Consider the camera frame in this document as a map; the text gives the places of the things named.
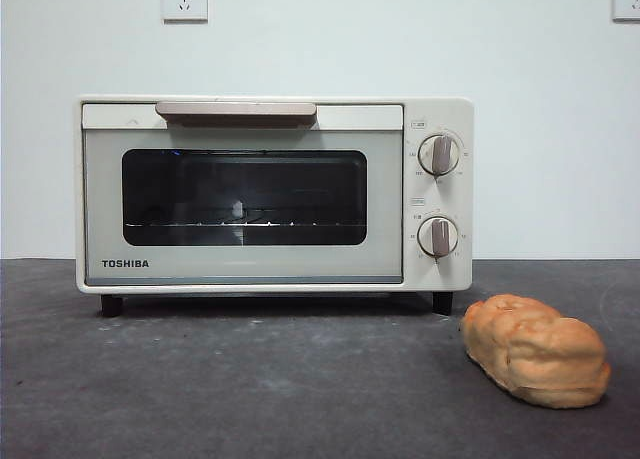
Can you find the golden brown bread loaf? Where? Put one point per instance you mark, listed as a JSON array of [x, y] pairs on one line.
[[535, 349]]

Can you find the small tan oven knob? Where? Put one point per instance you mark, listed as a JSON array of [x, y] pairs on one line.
[[439, 236]]

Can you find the large tan oven knob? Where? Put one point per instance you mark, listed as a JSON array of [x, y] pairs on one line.
[[440, 155]]

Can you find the cream white toaster oven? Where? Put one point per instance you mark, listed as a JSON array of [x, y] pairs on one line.
[[460, 279]]

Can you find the white wall socket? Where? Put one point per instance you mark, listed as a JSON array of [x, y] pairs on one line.
[[627, 1], [185, 1]]

